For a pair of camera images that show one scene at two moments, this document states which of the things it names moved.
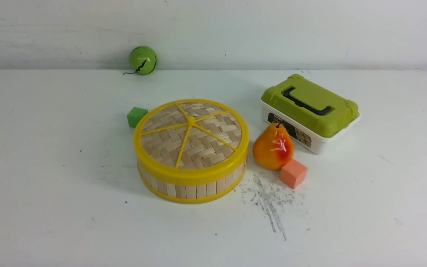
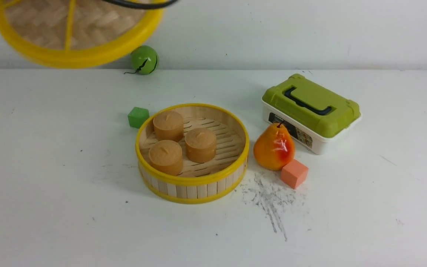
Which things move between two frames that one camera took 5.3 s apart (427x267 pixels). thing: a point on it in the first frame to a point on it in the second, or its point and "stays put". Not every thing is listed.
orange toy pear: [273, 145] stays put
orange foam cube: [293, 173] stays put
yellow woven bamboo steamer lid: [190, 139] to [75, 34]
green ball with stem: [144, 60] stays put
